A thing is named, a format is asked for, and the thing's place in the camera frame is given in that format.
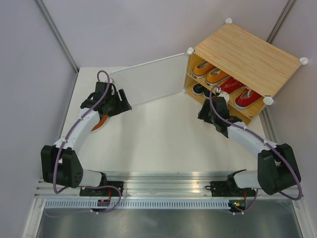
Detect grey sneaker orange sole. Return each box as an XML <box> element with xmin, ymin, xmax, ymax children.
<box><xmin>91</xmin><ymin>115</ymin><xmax>108</xmax><ymax>132</ymax></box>

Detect black sneaker white laces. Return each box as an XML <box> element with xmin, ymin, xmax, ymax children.
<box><xmin>203</xmin><ymin>88</ymin><xmax>215</xmax><ymax>99</ymax></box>

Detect red sneaker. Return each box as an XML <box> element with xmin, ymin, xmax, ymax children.
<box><xmin>220</xmin><ymin>77</ymin><xmax>245</xmax><ymax>94</ymax></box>
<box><xmin>234</xmin><ymin>88</ymin><xmax>262</xmax><ymax>110</ymax></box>

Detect white cabinet door panel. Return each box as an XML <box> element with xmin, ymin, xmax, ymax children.
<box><xmin>110</xmin><ymin>53</ymin><xmax>189</xmax><ymax>106</ymax></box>

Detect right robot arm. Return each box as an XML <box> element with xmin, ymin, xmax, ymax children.
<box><xmin>198</xmin><ymin>96</ymin><xmax>302</xmax><ymax>199</ymax></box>

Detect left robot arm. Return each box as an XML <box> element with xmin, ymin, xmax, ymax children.
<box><xmin>41</xmin><ymin>82</ymin><xmax>132</xmax><ymax>196</ymax></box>

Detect wooden shoe cabinet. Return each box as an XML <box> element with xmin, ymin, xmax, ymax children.
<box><xmin>185</xmin><ymin>18</ymin><xmax>308</xmax><ymax>124</ymax></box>

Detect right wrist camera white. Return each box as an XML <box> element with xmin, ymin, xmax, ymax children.
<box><xmin>214</xmin><ymin>88</ymin><xmax>230</xmax><ymax>104</ymax></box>

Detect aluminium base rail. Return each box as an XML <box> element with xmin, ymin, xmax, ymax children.
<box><xmin>34</xmin><ymin>171</ymin><xmax>305</xmax><ymax>199</ymax></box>

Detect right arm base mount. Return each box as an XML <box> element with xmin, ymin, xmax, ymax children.
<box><xmin>204</xmin><ymin>179</ymin><xmax>256</xmax><ymax>198</ymax></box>

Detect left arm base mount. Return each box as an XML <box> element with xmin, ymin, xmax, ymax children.
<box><xmin>79</xmin><ymin>181</ymin><xmax>124</xmax><ymax>197</ymax></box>

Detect white slotted cable duct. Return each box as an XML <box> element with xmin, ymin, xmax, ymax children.
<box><xmin>45</xmin><ymin>199</ymin><xmax>230</xmax><ymax>210</ymax></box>

